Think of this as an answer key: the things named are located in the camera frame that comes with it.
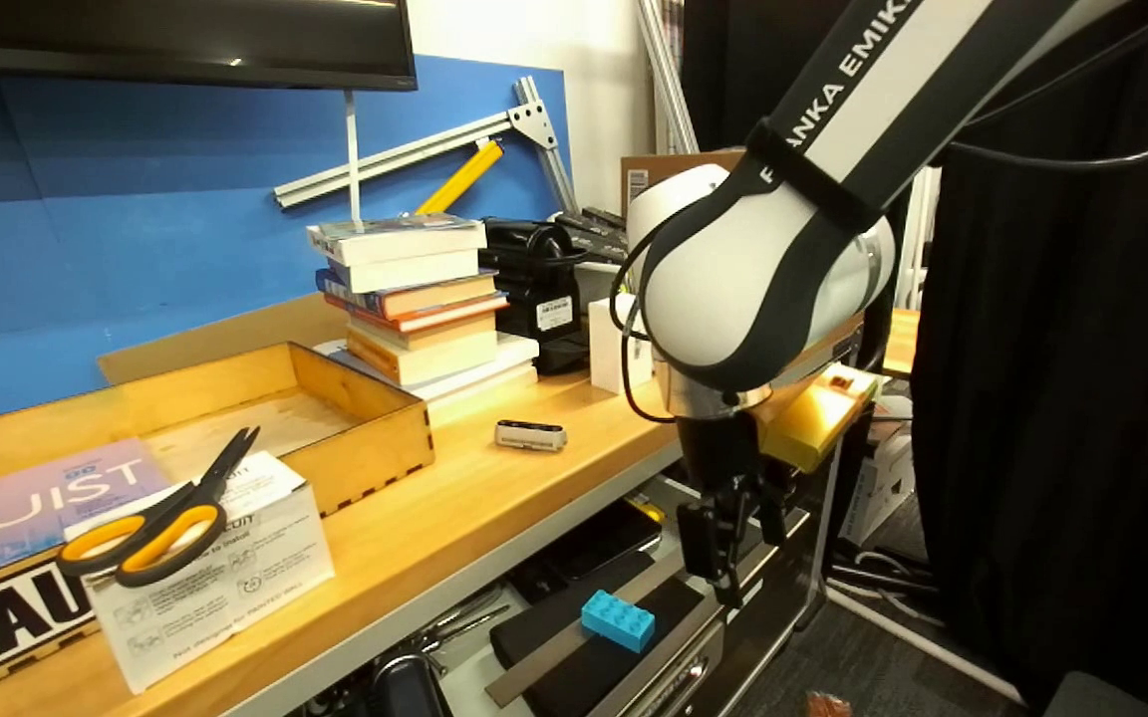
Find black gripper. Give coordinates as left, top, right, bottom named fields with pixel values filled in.
left=675, top=411, right=792, bottom=612

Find blue building block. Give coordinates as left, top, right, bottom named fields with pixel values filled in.
left=577, top=584, right=663, bottom=657

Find grey metal drawer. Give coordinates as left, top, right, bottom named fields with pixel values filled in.
left=428, top=472, right=820, bottom=717

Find black foam insert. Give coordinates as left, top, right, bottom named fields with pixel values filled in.
left=487, top=496, right=716, bottom=717

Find small silver black device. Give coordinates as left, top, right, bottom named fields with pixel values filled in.
left=490, top=419, right=572, bottom=456

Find white small carton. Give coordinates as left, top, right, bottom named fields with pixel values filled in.
left=587, top=296, right=633, bottom=399

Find white flat book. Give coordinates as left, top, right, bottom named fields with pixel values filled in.
left=316, top=329, right=544, bottom=405

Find white plastic bin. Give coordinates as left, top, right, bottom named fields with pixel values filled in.
left=554, top=208, right=638, bottom=309

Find black label printer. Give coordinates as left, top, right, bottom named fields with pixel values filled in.
left=480, top=213, right=593, bottom=378

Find cream book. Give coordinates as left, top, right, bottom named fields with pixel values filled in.
left=340, top=316, right=506, bottom=390

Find orange book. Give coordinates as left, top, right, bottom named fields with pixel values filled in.
left=331, top=290, right=510, bottom=339

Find blue brown book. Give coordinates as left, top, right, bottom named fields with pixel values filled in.
left=316, top=266, right=502, bottom=324

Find black curtain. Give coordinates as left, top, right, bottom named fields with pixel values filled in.
left=910, top=51, right=1148, bottom=713

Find wooden tray box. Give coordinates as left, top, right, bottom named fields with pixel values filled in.
left=93, top=339, right=440, bottom=517

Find grey box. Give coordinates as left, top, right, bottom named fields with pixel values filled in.
left=1042, top=669, right=1148, bottom=717

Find white thick book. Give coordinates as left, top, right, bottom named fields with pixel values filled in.
left=304, top=213, right=490, bottom=300

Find yellow flat bar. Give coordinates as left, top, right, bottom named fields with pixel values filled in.
left=411, top=136, right=506, bottom=221

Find purple UIST sign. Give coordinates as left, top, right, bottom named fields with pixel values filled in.
left=0, top=438, right=168, bottom=594

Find black white AI sticker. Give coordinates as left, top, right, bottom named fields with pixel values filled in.
left=0, top=560, right=104, bottom=678

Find black monitor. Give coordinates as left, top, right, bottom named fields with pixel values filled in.
left=0, top=0, right=417, bottom=95

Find yellow wrist camera mount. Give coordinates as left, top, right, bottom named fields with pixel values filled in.
left=752, top=363, right=884, bottom=478

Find silver upright rail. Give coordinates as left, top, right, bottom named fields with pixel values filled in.
left=633, top=0, right=700, bottom=159

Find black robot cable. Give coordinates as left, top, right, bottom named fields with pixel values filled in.
left=948, top=107, right=1148, bottom=175

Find yellow handled scissors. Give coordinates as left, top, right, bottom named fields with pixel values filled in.
left=53, top=420, right=263, bottom=588

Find blue wall board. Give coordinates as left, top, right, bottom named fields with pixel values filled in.
left=0, top=51, right=574, bottom=432

